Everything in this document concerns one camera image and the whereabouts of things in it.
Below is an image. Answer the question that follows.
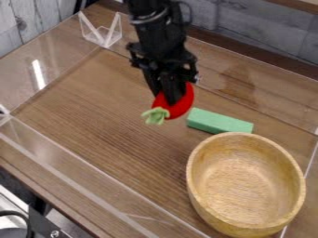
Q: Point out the clear acrylic tray wall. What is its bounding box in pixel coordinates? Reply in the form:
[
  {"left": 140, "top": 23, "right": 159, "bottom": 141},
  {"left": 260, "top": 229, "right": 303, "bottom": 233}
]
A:
[{"left": 0, "top": 7, "right": 318, "bottom": 238}]

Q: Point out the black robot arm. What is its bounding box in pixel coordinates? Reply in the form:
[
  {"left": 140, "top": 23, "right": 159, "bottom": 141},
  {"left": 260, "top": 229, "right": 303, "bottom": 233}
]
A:
[{"left": 124, "top": 0, "right": 199, "bottom": 106}]

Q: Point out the green foam block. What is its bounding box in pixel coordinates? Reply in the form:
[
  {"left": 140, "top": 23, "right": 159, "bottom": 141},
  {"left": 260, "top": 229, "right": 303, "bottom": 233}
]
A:
[{"left": 186, "top": 108, "right": 254, "bottom": 134}]

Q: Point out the wooden bowl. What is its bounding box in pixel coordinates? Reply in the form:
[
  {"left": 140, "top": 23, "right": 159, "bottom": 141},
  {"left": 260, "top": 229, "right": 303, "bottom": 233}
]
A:
[{"left": 186, "top": 132, "right": 306, "bottom": 238}]

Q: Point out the red plush strawberry green leaf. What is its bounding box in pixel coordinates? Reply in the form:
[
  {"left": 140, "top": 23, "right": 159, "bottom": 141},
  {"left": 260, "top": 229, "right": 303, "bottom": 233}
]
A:
[{"left": 142, "top": 83, "right": 194, "bottom": 125}]

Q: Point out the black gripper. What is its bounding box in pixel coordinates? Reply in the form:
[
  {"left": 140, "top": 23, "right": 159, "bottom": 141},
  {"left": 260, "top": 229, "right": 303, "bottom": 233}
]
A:
[{"left": 127, "top": 18, "right": 198, "bottom": 106}]

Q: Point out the black metal stand bracket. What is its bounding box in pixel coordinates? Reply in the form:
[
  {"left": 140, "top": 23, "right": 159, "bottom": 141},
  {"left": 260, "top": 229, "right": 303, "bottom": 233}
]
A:
[{"left": 0, "top": 204, "right": 72, "bottom": 238}]

